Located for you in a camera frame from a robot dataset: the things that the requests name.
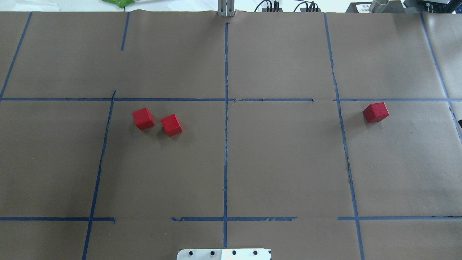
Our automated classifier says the red block moved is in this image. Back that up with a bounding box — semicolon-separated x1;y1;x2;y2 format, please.
363;102;390;123

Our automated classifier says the red block inner of pair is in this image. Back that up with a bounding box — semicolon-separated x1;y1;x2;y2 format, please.
161;114;183;138

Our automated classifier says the red block of pair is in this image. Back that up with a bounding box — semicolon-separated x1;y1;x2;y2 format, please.
161;114;183;138
132;108;155;131

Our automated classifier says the red block outer of pair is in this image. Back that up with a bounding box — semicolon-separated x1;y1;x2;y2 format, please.
132;108;155;131

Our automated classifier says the small steel cup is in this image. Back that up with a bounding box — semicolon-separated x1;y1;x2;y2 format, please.
369;0;389;13

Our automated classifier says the aluminium frame post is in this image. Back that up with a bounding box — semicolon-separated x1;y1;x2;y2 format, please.
217;0;236;17

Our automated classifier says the white camera mast base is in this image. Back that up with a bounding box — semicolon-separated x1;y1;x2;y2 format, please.
176;248;272;260

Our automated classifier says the green handled reacher tool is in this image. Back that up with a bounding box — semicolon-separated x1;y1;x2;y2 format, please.
102;0;137;9

